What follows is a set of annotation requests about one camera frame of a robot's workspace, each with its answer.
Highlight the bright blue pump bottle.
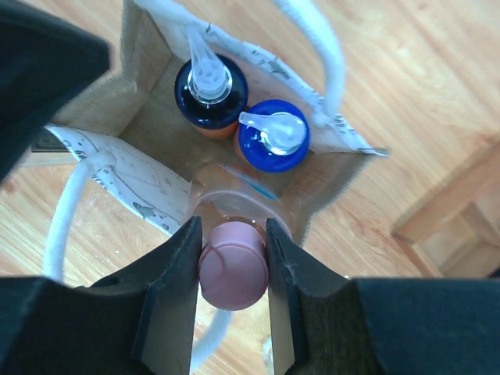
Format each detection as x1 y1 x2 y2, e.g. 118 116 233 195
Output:
235 99 310 173

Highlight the printed canvas tote bag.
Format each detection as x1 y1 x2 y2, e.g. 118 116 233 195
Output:
42 1 387 370

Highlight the clear bottle pink cap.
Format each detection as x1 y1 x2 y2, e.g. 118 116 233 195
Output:
186 163 299 311

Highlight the wooden divided tray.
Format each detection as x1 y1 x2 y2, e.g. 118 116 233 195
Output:
391 143 499 278

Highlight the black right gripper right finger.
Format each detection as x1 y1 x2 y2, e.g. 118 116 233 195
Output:
266 220 499 374

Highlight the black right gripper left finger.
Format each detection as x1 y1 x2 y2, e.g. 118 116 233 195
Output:
1 217 202 374

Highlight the dark blue pump bottle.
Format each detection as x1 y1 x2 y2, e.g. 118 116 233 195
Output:
173 27 248 139

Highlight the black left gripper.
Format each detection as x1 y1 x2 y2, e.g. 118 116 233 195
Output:
1 1 110 177

